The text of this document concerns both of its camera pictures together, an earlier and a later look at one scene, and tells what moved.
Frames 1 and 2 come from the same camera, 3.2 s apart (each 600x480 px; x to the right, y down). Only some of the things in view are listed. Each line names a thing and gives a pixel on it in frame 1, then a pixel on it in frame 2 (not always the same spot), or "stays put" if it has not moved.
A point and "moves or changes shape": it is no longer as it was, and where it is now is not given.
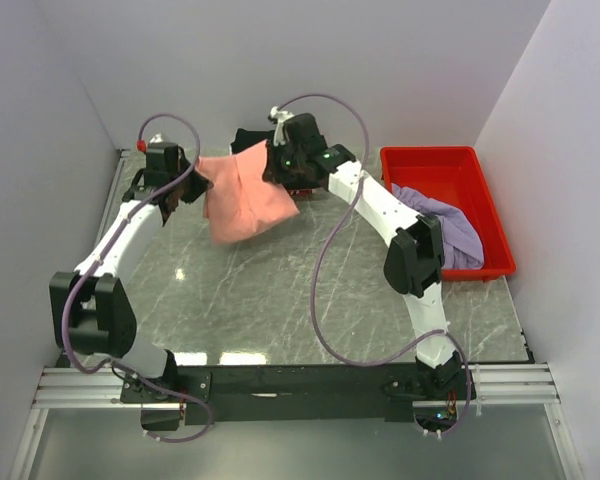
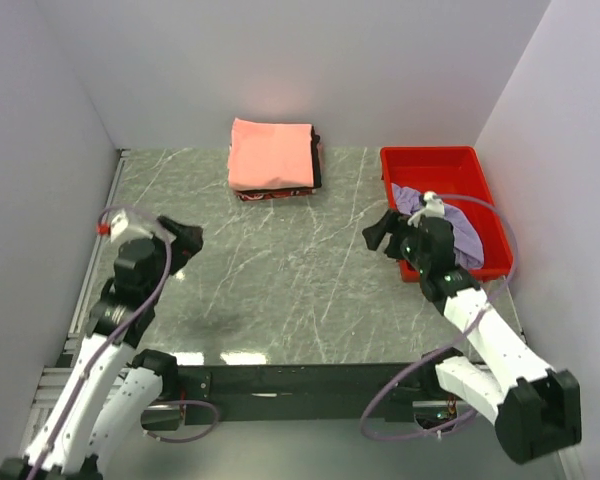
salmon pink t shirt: x=240 y=202 moves or changes shape
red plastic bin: x=456 y=178 stays put
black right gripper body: x=273 y=163 to x=392 y=238
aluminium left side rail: x=123 y=155 stays put
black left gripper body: x=193 y=181 to x=178 y=242
